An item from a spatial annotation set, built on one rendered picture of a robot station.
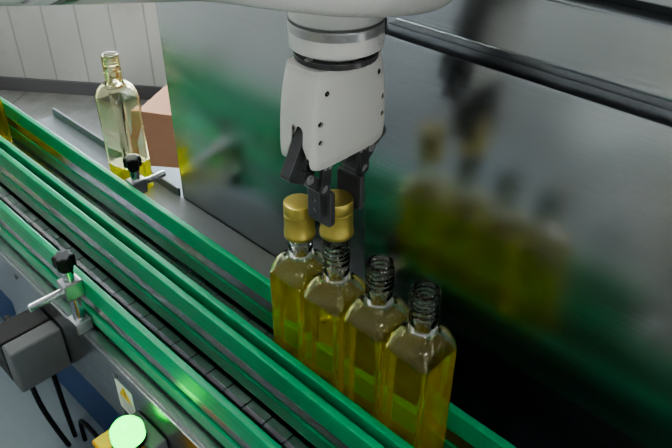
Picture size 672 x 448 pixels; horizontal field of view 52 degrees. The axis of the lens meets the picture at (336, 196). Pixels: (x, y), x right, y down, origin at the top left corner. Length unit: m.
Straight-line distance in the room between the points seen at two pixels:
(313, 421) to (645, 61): 0.52
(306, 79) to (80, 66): 3.78
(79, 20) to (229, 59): 3.23
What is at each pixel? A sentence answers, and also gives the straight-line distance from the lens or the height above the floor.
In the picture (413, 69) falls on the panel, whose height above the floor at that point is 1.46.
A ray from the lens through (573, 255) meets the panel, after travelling 0.71.
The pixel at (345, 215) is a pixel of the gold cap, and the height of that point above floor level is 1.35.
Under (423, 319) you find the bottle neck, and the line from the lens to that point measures 0.68.
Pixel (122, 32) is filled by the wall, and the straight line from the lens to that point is 4.14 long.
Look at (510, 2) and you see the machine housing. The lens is 0.66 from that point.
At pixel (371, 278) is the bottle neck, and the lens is 0.70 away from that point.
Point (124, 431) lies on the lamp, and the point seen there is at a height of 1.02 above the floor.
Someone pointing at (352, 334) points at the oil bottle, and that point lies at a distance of 0.74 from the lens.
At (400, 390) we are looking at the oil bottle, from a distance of 0.74.
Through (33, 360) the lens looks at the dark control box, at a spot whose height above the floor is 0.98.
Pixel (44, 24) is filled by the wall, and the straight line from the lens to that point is 4.34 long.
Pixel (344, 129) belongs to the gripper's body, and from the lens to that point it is 0.63.
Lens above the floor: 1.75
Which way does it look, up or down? 33 degrees down
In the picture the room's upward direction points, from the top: straight up
